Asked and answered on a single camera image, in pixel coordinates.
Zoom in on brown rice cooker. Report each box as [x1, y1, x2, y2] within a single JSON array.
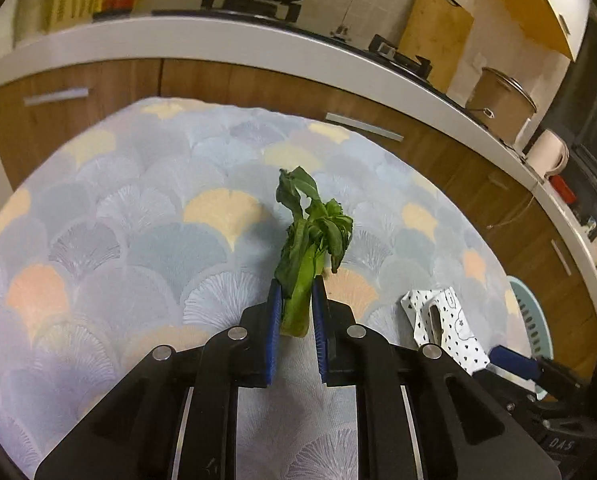
[[465, 67, 538, 145]]

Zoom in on black gas stove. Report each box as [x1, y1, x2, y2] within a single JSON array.
[[92, 0, 435, 82]]

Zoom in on red tray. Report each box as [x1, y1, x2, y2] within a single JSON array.
[[549, 174, 577, 206]]

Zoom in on white electric kettle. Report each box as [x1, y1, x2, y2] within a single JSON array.
[[526, 129, 569, 179]]

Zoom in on green leafy vegetable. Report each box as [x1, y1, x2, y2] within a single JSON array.
[[274, 166, 353, 338]]

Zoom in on light blue trash basket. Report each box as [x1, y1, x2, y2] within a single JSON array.
[[505, 275, 554, 359]]

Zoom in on polka dot paper wrapper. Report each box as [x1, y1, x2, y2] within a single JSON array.
[[400, 287, 490, 375]]

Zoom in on white power cable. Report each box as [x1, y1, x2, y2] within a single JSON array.
[[487, 192, 537, 231]]

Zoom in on wooden base cabinets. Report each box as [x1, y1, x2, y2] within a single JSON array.
[[0, 58, 597, 377]]

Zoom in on patterned tablecloth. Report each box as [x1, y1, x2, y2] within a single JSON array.
[[0, 99, 529, 477]]

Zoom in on wooden cutting board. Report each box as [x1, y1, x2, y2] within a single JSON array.
[[398, 0, 474, 93]]

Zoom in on dark window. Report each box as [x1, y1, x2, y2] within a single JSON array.
[[541, 18, 597, 238]]

